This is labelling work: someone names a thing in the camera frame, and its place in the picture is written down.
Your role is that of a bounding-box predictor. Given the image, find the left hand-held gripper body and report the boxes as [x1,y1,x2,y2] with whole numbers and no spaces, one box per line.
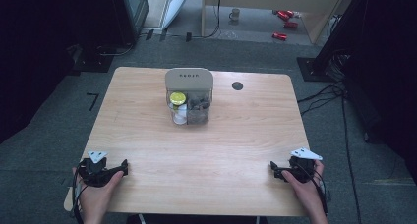
[77,149,123,188]

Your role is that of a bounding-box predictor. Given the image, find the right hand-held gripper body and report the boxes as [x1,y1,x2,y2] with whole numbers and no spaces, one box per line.
[275,147,324,184]

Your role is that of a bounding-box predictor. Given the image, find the yellow-lidded white bottle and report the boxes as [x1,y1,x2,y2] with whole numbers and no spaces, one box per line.
[169,91,188,125]

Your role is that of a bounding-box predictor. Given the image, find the clear storage box with lid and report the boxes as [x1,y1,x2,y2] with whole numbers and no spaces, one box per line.
[164,67,214,126]

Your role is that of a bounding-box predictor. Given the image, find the person's right hand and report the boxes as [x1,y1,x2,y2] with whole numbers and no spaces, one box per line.
[280,159,327,224]

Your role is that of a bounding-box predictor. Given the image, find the person's left hand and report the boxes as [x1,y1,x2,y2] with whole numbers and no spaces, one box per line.
[72,167,125,224]

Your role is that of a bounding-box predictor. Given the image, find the black stand base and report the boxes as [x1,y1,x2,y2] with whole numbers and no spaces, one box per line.
[296,56,336,84]

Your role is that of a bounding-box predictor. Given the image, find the dark monitor on stand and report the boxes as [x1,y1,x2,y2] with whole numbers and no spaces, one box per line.
[109,0,150,47]

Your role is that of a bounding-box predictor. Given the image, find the wooden shelf unit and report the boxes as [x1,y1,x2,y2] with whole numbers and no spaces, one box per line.
[200,0,349,45]

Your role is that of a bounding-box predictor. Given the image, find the white board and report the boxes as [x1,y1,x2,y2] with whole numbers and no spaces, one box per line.
[160,0,193,31]

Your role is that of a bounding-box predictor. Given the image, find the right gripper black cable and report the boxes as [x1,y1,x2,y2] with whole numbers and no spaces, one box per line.
[296,158,329,217]

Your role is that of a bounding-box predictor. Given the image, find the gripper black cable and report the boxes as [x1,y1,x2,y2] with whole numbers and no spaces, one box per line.
[72,167,87,224]
[296,158,329,217]

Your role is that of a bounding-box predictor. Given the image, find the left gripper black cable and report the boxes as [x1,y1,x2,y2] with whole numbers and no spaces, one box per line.
[72,167,87,224]

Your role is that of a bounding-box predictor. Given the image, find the black floor cables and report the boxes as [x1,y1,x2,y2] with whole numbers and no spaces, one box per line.
[296,46,362,224]

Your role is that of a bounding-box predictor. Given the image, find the black hanging cable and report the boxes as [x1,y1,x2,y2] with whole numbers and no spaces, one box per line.
[193,0,222,39]

